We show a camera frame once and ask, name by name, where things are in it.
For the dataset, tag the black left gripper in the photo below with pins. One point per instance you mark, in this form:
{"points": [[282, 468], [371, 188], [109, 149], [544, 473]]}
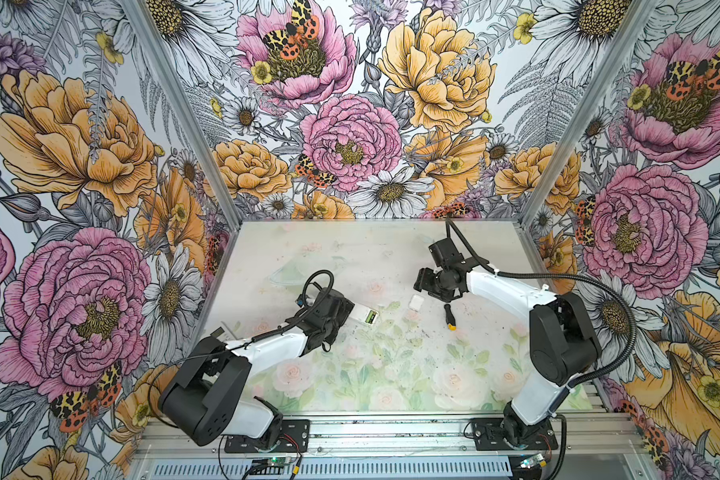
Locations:
{"points": [[343, 314]]}

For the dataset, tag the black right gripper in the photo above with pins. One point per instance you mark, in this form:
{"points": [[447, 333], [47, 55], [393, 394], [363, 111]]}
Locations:
{"points": [[423, 281]]}

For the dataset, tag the white remote control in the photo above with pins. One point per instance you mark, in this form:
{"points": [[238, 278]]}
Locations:
{"points": [[363, 315]]}

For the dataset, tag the white battery cover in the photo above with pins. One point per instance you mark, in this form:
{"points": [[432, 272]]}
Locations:
{"points": [[416, 302]]}

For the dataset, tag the black yellow screwdriver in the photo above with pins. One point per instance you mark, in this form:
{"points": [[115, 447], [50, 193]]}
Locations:
{"points": [[449, 317]]}

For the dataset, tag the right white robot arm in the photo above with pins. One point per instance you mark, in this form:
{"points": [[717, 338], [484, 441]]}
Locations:
{"points": [[562, 340]]}

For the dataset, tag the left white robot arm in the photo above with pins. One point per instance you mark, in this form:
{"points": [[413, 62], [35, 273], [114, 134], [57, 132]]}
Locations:
{"points": [[205, 398]]}

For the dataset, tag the green circuit board left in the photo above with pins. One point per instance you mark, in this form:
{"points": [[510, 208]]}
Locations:
{"points": [[274, 465]]}

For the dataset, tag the green circuit board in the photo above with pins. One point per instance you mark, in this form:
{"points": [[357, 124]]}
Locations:
{"points": [[534, 461], [274, 465]]}

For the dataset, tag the green circuit board right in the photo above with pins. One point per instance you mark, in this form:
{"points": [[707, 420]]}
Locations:
{"points": [[534, 461]]}

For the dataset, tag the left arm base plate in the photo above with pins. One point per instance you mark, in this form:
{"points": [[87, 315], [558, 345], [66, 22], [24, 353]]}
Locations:
{"points": [[287, 436]]}

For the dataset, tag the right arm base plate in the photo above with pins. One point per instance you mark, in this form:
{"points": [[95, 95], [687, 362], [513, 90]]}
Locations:
{"points": [[506, 434]]}

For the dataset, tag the aluminium front rail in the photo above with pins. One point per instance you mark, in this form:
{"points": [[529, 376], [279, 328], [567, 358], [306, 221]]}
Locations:
{"points": [[406, 435]]}

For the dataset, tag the aluminium corner post right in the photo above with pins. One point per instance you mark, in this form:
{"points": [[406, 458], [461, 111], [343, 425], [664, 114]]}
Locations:
{"points": [[603, 76]]}

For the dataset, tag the aluminium corner post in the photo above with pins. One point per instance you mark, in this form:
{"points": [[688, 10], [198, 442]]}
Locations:
{"points": [[161, 64], [603, 76]]}

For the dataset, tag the aluminium corner post left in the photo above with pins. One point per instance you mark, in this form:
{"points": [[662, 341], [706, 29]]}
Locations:
{"points": [[161, 64]]}

